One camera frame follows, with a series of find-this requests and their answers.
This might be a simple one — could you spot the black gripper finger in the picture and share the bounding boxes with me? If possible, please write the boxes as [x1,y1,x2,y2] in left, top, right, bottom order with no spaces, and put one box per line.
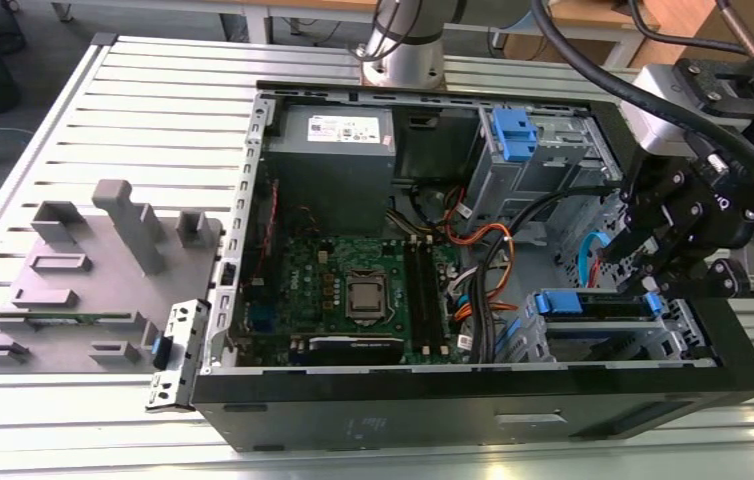
[605,168,713,265]
[618,233,754,302]

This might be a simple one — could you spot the blue data wire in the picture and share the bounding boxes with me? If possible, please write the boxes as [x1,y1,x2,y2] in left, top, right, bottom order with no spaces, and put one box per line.
[577,231,611,290]

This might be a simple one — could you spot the red black power wire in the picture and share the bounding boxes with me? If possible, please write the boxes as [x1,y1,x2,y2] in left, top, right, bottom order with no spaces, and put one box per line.
[589,247,609,289]

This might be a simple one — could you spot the hard disk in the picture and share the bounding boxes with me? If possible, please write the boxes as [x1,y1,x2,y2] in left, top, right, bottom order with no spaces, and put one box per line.
[502,289,670,356]

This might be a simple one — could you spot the silver metal disk bay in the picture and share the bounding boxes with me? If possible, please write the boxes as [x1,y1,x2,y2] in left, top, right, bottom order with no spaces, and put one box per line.
[526,287,712,364]

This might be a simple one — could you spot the grey metal drive cage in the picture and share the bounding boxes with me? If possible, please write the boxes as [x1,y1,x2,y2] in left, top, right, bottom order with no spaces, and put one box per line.
[466,107,622,226]

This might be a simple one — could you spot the blue plastic drive latch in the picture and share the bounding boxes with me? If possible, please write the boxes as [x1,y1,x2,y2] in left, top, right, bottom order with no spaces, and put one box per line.
[493,107,542,162]

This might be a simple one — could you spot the brown wooden cabinet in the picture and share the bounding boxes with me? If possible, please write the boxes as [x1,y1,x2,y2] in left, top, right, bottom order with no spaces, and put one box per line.
[673,0,754,67]

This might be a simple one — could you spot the black RAM slot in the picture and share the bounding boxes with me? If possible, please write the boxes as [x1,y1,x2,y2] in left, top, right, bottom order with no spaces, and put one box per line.
[406,237,435,354]

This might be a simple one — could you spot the black CPU socket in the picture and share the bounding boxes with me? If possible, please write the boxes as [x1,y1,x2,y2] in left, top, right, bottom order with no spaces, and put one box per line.
[342,268,397,327]

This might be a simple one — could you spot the silver CPU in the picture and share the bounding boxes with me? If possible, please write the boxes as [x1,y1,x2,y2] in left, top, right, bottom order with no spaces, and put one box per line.
[347,279,389,314]

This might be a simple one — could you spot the grey power supply unit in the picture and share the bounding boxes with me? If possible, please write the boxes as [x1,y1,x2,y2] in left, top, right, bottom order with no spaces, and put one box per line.
[262,102,398,236]

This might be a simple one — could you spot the black open PC case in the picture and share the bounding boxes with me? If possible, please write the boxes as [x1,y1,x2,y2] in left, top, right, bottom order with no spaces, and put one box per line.
[190,78,754,454]

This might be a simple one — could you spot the green motherboard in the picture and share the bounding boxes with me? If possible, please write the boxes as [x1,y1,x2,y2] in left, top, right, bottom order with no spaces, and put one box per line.
[235,232,469,361]

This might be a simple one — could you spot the black graphics card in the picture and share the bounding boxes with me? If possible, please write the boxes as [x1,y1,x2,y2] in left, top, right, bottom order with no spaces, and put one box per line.
[289,333,409,369]

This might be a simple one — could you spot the blue black latch clip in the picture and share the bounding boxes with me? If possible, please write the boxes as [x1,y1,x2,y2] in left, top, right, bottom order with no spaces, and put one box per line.
[152,337,176,371]

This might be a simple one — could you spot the grey parts rack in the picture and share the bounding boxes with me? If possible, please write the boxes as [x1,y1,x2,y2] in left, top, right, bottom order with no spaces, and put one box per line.
[0,178,226,375]

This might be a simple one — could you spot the green RAM stick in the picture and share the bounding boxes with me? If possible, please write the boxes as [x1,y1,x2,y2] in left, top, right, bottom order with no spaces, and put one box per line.
[23,312,132,327]

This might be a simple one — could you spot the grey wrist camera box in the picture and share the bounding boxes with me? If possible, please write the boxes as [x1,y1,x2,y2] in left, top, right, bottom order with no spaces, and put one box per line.
[618,64,712,154]

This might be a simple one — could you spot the orange wire bundle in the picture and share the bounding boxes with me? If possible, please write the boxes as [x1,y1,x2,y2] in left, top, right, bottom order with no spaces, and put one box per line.
[446,222,519,321]

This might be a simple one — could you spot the black wrist mount bracket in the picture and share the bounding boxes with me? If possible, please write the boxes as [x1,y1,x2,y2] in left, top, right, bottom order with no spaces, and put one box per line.
[673,56,754,120]

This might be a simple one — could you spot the black cable bundle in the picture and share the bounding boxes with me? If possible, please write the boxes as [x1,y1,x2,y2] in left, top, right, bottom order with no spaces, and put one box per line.
[467,184,618,362]

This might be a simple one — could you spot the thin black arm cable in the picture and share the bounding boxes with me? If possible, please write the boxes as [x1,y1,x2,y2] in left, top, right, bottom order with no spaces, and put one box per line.
[628,0,754,57]

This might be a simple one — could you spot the wooden desk white frame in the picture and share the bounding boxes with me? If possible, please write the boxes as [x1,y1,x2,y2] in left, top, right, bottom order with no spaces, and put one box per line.
[489,0,662,69]

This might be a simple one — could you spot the yellow black power wires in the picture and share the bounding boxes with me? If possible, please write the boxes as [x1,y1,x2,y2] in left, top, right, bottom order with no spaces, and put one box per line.
[386,208,442,236]

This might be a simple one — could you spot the thin red wire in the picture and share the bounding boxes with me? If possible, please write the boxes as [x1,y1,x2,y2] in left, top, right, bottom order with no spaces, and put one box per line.
[267,178,283,251]

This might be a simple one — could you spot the white metal table frame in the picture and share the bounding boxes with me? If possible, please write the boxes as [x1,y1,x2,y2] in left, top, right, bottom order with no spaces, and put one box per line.
[48,0,378,46]

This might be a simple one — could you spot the silver hinged slot bracket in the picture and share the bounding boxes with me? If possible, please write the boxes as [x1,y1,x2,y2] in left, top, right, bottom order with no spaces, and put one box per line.
[144,297,213,414]

